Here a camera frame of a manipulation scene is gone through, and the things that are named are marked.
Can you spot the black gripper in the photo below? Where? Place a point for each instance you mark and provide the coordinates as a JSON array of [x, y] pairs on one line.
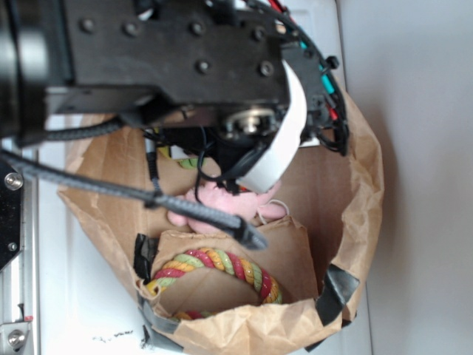
[[243, 85]]

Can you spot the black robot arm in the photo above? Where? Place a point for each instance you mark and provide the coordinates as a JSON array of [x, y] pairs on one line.
[[31, 77]]

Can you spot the green plush frog toy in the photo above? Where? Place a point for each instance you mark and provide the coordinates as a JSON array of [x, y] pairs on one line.
[[192, 163]]

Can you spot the pink plush bunny toy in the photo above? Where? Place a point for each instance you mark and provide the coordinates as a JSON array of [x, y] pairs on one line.
[[247, 205]]

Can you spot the brown paper bag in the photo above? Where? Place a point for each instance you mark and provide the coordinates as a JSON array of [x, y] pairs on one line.
[[320, 255]]

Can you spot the black mounting bracket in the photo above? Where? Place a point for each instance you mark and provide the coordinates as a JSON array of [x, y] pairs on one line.
[[12, 184]]

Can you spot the multicolour rope ring toy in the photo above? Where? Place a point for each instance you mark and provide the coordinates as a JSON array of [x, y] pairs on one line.
[[181, 264]]

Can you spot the aluminium frame rail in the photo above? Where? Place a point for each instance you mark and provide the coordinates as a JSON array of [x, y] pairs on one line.
[[20, 314]]

